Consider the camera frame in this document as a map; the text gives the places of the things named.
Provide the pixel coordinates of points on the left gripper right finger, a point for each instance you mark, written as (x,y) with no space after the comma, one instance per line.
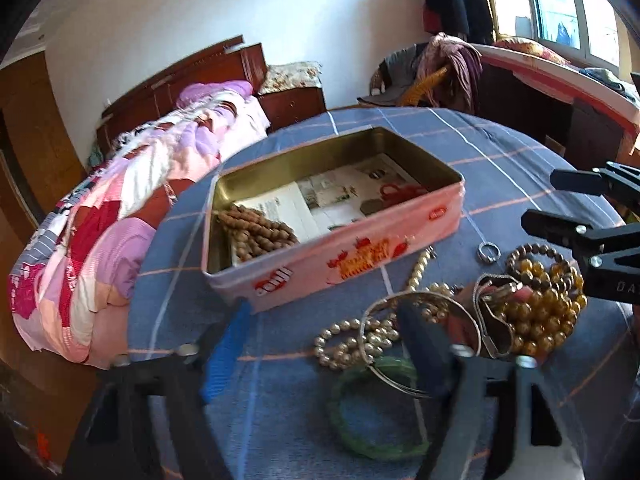
(529,439)

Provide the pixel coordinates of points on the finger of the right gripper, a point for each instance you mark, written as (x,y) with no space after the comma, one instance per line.
(617,181)
(615,248)

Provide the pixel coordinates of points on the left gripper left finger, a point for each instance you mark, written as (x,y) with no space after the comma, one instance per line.
(115,437)

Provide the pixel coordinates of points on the pink jade bangle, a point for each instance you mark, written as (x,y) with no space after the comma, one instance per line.
(464,326)

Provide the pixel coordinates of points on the green jade bangle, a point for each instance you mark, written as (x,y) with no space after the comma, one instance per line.
(374,420)

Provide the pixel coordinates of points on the thin silver bangle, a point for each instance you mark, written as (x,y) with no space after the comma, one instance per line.
(380,339)

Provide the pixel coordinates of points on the red cord coin pendant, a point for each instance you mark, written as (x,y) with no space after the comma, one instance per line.
(391,195)

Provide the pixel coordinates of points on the dark wooden desk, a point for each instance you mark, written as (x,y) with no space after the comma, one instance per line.
(575,129)

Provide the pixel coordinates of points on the blue plaid tablecloth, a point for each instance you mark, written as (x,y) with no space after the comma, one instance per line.
(271,422)

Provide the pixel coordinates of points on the pink white desk cover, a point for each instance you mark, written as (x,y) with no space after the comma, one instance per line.
(565,83)

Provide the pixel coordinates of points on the floral pillow on desk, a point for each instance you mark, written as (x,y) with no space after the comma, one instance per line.
(530,47)

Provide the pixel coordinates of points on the purple pink garment on chair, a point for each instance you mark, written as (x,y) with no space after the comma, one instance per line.
(465,67)

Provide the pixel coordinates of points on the pink patchwork quilt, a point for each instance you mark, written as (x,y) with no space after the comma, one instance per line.
(70,290)

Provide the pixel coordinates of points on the wicker chair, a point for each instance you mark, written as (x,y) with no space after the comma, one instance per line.
(410,90)

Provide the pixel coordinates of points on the printed paper in tin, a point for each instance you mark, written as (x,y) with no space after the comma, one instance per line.
(318,205)

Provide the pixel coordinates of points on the dark coats on rack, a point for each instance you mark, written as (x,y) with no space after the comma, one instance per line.
(470,20)

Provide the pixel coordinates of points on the pink metal tin box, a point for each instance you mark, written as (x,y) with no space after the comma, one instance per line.
(340,239)

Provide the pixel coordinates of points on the grey garment on chair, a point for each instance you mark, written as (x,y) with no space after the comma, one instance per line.
(393,77)

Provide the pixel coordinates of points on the brown wooden wardrobe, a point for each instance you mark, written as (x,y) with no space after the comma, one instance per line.
(39,164)

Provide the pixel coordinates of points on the floral cushion on nightstand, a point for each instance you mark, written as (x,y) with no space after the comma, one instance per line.
(296,75)

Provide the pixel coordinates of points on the dark wooden nightstand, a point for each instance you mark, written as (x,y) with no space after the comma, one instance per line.
(288,107)

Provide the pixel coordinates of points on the purple pillow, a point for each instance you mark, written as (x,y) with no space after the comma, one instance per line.
(198,91)

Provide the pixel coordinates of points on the window with metal frame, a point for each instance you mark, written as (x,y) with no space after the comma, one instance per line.
(585,32)

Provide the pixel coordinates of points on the dark wooden bed frame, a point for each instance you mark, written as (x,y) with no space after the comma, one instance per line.
(156,96)

